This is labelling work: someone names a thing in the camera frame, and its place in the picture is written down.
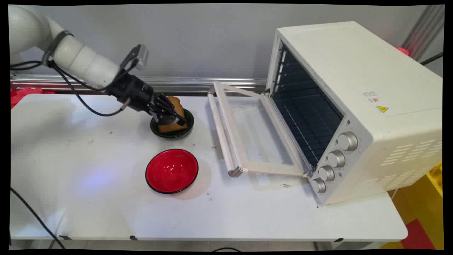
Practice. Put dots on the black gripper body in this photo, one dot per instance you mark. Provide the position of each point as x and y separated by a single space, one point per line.
132 92

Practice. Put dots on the dark green small bowl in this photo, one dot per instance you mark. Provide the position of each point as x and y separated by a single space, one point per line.
187 128

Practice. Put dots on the slanted aluminium profile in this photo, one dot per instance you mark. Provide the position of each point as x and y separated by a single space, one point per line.
423 32

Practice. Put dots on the red bowl with black rim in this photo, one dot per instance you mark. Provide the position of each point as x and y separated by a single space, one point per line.
171 170

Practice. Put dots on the red floor mat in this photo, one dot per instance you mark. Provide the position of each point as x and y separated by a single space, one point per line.
417 235

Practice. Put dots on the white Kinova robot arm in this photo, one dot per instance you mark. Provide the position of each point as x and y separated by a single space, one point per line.
76 58

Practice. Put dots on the small red object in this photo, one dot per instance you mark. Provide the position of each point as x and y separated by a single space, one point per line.
402 50

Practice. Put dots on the cream glass oven door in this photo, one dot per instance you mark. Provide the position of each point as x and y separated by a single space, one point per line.
222 134

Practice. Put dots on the large silver oven knob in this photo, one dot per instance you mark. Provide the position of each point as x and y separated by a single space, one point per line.
348 141

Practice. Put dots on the yellow warning sticker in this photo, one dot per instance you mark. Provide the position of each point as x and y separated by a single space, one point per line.
382 109

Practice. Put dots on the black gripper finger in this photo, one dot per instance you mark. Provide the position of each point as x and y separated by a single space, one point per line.
171 117
164 102

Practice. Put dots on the brown bread slice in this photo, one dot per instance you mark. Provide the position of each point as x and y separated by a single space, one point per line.
177 106

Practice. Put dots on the cream toaster oven body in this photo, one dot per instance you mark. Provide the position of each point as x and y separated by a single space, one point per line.
371 71

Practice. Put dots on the long aluminium rail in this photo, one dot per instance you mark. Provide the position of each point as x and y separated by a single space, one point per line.
184 84

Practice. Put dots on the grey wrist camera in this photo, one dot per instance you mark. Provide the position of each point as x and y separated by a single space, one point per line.
143 56

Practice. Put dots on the white label sticker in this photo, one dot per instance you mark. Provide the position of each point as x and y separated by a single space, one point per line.
371 96

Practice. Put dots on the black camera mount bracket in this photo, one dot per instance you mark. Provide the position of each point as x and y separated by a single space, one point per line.
128 62

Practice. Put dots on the red cloth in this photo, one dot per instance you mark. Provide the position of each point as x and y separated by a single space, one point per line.
24 95

